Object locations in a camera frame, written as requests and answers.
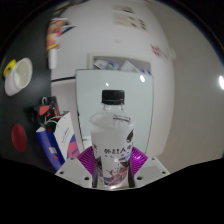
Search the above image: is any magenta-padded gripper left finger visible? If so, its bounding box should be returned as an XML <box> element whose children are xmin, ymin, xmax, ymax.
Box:
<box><xmin>54</xmin><ymin>147</ymin><xmax>98</xmax><ymax>188</ymax></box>

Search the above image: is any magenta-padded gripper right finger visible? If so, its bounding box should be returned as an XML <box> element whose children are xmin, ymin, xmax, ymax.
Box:
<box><xmin>128</xmin><ymin>147</ymin><xmax>170</xmax><ymax>188</ymax></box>

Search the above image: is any clear plastic bottle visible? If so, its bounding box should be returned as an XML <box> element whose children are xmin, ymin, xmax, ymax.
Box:
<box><xmin>89</xmin><ymin>89</ymin><xmax>136</xmax><ymax>189</ymax></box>

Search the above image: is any blue cardboard box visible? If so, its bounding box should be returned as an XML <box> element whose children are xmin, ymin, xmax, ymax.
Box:
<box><xmin>35</xmin><ymin>111</ymin><xmax>81</xmax><ymax>171</ymax></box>

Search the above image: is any black and red tool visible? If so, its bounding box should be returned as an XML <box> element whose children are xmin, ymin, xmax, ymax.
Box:
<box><xmin>28</xmin><ymin>95</ymin><xmax>62</xmax><ymax>129</ymax></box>

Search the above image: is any flat round red coaster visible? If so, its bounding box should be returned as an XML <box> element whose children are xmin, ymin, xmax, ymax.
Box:
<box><xmin>10</xmin><ymin>123</ymin><xmax>28</xmax><ymax>153</ymax></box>

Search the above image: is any small white oblong object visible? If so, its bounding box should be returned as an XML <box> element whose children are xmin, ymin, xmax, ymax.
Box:
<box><xmin>47</xmin><ymin>49</ymin><xmax>58</xmax><ymax>70</ymax></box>

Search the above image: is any colourful printed flat box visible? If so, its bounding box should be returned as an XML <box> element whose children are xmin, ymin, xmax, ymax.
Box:
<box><xmin>46</xmin><ymin>18</ymin><xmax>71</xmax><ymax>51</ymax></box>

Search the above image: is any white mug with yellow handle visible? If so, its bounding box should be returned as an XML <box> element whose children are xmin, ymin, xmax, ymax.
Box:
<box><xmin>3</xmin><ymin>57</ymin><xmax>34</xmax><ymax>97</ymax></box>

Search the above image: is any large white wall poster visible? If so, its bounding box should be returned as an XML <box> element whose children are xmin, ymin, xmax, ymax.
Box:
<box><xmin>113</xmin><ymin>13</ymin><xmax>148</xmax><ymax>31</ymax></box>

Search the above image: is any small white wall poster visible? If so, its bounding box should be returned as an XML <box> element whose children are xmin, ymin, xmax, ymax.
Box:
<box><xmin>114</xmin><ymin>3</ymin><xmax>134</xmax><ymax>14</ymax></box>

